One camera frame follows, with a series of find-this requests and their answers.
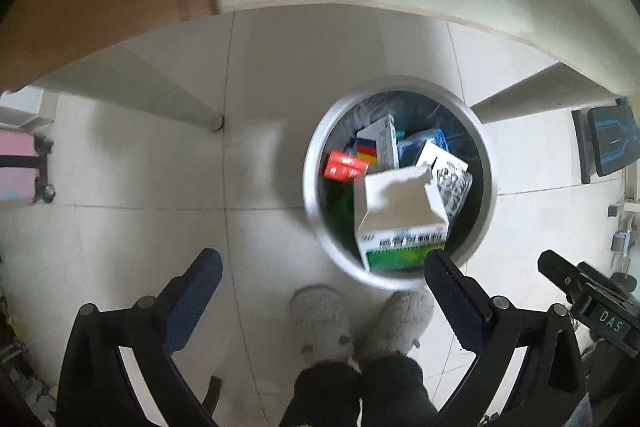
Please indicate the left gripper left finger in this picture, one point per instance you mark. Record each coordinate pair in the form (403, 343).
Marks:
(94, 387)

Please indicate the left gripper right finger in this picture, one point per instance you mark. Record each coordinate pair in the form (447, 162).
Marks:
(550, 389)

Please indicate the left white table leg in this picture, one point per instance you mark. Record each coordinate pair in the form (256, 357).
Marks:
(118, 76)

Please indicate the blue white plastic wrapper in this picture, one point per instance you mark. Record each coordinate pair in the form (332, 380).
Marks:
(410, 148)

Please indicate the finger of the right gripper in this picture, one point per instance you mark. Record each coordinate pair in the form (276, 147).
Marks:
(560, 273)

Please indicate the white colourful striped box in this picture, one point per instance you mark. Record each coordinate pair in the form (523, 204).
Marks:
(377, 144)

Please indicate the right white table leg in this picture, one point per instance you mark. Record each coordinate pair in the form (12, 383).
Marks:
(555, 87)

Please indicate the silver pill blister pack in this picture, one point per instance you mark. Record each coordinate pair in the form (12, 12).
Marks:
(454, 186)

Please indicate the red blue medicine box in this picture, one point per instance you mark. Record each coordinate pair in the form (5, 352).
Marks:
(344, 168)

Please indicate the pink suitcase with wheels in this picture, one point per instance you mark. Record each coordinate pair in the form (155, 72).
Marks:
(24, 168)

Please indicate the left black trouser leg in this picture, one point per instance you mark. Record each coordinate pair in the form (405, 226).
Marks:
(327, 394)

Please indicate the white table leg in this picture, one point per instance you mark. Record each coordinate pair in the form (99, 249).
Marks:
(118, 76)
(555, 87)

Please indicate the white printed leaflet box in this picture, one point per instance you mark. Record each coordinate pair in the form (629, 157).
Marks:
(441, 162)

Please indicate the white green medicine box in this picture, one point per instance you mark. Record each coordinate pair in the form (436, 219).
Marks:
(399, 217)

